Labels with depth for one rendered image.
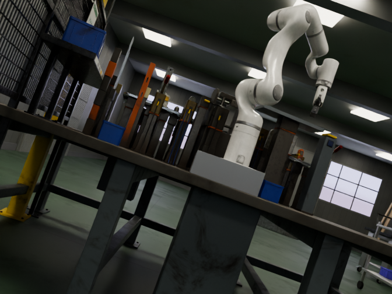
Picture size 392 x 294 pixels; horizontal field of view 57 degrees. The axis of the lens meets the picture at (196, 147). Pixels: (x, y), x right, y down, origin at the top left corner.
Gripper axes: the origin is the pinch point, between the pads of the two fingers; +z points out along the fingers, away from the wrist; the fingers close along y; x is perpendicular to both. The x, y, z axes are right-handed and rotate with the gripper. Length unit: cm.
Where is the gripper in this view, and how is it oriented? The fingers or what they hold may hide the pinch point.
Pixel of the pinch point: (313, 113)
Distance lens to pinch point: 210.5
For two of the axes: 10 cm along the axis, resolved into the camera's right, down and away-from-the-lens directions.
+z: -3.4, 9.4, -0.6
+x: -9.2, -3.2, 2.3
